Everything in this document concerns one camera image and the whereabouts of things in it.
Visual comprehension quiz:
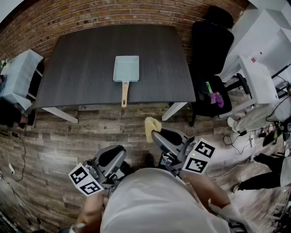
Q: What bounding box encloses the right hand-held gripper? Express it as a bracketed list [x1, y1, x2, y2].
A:
[151, 127, 216, 177]

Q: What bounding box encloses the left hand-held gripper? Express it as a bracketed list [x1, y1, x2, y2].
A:
[68, 145, 127, 197]

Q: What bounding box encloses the yellow sponge cloth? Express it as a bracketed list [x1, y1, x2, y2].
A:
[145, 116, 162, 143]

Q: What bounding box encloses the light blue rectangular pan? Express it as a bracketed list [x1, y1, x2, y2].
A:
[113, 55, 140, 108]

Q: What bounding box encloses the person's left forearm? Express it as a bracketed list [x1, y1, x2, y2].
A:
[76, 188, 110, 231]

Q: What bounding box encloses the person's right forearm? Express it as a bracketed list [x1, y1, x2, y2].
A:
[181, 170, 231, 213]

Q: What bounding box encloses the person's left shoe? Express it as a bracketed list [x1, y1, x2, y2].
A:
[118, 160, 136, 180]

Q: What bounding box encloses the person's shoe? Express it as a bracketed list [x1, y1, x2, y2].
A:
[118, 160, 136, 180]
[144, 153, 157, 169]

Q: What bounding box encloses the person's right shoe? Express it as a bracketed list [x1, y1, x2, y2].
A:
[144, 153, 157, 169]

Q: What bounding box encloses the white table leg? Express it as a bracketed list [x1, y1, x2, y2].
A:
[42, 106, 79, 124]
[161, 102, 188, 121]

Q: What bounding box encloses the person's white shirt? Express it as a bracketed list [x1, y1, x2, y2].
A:
[68, 167, 253, 233]

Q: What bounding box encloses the purple cloth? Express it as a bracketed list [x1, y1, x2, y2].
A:
[209, 92, 225, 108]

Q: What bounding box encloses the black office chair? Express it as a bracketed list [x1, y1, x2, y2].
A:
[188, 5, 253, 127]

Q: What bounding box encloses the white desk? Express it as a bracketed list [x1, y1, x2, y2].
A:
[219, 54, 280, 119]

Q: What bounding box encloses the pale cloth covered table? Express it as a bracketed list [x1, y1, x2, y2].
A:
[0, 49, 44, 111]

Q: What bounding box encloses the black floor cable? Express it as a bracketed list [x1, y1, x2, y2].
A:
[222, 129, 251, 155]
[0, 131, 27, 182]

